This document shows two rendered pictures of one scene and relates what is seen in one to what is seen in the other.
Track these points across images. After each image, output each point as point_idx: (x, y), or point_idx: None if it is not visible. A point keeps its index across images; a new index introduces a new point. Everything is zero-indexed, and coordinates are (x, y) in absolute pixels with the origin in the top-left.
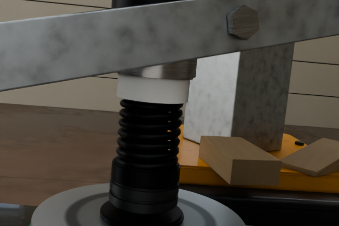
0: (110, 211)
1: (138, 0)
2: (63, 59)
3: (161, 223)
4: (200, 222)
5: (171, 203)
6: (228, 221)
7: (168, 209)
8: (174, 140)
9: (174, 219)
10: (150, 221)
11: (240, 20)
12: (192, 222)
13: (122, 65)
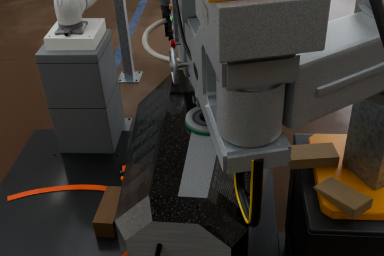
0: None
1: None
2: (190, 79)
3: (201, 117)
4: (206, 124)
5: (203, 115)
6: (207, 128)
7: (202, 116)
8: None
9: (203, 119)
10: (202, 116)
11: (193, 87)
12: (206, 123)
13: (192, 84)
